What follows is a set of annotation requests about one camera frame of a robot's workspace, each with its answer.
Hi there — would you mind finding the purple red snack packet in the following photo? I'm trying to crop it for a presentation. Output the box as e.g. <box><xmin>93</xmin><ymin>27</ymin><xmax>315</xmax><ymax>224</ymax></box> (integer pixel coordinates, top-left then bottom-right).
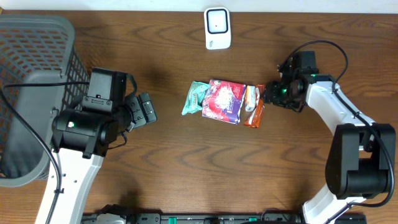
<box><xmin>202</xmin><ymin>80</ymin><xmax>246</xmax><ymax>124</ymax></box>

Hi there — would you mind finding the orange red snack packet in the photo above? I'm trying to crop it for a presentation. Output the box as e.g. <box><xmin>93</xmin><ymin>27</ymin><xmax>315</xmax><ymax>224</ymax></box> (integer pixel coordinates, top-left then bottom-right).
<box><xmin>244</xmin><ymin>85</ymin><xmax>265</xmax><ymax>128</ymax></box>

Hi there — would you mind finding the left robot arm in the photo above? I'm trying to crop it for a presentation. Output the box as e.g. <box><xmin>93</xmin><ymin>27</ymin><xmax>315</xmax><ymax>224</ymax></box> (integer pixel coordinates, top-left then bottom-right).
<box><xmin>35</xmin><ymin>93</ymin><xmax>157</xmax><ymax>223</ymax></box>

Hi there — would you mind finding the teal wipes packet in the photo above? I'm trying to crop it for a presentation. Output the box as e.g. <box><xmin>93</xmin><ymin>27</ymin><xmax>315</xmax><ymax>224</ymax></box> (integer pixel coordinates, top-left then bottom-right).
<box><xmin>182</xmin><ymin>82</ymin><xmax>210</xmax><ymax>115</ymax></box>

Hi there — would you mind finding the white orange small packet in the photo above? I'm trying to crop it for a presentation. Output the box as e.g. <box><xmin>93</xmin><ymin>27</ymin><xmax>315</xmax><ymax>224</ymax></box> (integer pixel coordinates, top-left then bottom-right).
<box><xmin>244</xmin><ymin>85</ymin><xmax>259</xmax><ymax>112</ymax></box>

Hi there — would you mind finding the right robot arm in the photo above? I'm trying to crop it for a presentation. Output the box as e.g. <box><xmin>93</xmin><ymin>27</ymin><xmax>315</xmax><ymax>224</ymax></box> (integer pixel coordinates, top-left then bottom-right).
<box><xmin>261</xmin><ymin>50</ymin><xmax>396</xmax><ymax>223</ymax></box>

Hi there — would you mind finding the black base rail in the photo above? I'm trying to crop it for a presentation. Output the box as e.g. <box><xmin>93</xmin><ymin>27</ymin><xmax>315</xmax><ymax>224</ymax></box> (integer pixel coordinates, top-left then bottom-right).
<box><xmin>80</xmin><ymin>205</ymin><xmax>368</xmax><ymax>224</ymax></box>

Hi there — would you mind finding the grey plastic basket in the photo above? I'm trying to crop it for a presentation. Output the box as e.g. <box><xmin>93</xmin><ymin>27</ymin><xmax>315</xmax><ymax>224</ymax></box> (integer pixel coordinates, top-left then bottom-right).
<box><xmin>1</xmin><ymin>15</ymin><xmax>90</xmax><ymax>187</ymax></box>

